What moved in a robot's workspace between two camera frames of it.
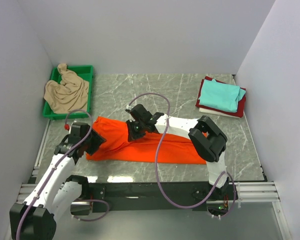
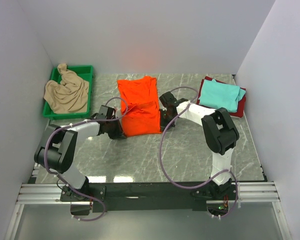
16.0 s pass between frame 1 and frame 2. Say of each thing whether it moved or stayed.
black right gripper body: moved
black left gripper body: moved
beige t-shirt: stayed
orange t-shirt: moved
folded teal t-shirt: stayed
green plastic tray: stayed
